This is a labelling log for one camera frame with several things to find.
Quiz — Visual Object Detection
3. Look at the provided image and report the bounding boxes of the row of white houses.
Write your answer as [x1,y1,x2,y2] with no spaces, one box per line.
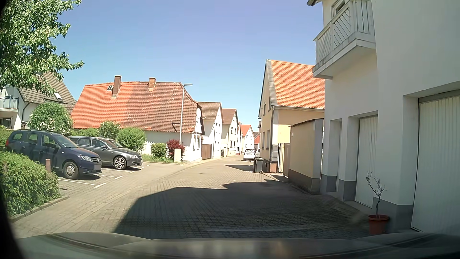
[198,101,260,159]

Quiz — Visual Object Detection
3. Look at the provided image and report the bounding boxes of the red-leaved bush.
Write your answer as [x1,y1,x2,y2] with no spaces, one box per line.
[167,139,186,159]

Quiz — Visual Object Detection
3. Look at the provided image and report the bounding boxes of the cream house orange roof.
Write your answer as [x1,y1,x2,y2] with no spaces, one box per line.
[258,59,326,173]

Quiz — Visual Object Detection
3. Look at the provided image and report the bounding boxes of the grey paved brick road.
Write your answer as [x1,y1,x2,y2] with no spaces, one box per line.
[12,155,374,240]

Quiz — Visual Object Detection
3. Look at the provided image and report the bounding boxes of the white house large orange roof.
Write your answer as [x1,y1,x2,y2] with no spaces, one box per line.
[71,75,205,163]

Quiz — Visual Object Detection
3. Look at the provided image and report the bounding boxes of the row of green bushes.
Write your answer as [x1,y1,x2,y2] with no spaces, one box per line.
[72,121,169,159]

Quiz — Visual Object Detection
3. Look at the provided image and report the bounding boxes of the car's own bonnet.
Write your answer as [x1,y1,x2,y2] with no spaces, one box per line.
[16,231,460,259]

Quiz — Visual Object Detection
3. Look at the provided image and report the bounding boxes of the grey estate car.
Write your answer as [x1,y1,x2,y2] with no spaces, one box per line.
[68,136,143,170]

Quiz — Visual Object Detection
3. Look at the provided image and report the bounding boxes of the road markings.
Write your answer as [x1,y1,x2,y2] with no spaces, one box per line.
[59,164,151,188]

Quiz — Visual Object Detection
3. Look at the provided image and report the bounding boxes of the white house with balcony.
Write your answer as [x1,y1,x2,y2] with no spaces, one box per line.
[307,0,460,236]

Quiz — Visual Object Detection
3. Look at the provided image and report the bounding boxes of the bare plant in terracotta pot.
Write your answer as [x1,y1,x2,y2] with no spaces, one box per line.
[366,171,390,235]

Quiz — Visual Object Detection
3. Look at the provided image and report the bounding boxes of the dark blue van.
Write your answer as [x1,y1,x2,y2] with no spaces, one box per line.
[5,130,103,180]

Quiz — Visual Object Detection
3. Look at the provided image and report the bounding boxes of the flowering bush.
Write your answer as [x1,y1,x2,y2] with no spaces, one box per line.
[28,102,74,136]

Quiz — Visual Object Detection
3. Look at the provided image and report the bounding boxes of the white house grey roof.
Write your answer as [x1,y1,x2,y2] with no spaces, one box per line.
[0,72,76,131]

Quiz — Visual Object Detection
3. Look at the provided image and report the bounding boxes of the green hedge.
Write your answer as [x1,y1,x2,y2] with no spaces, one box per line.
[0,150,62,217]

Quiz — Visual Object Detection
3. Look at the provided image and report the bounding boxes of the large leafy tree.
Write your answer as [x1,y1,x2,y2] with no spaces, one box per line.
[0,0,85,96]

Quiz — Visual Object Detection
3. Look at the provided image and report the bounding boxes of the grey lamp post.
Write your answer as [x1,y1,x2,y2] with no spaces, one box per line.
[178,83,193,144]

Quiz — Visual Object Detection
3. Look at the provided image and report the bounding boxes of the cream boundary wall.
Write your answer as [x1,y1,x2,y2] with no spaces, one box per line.
[287,118,325,194]

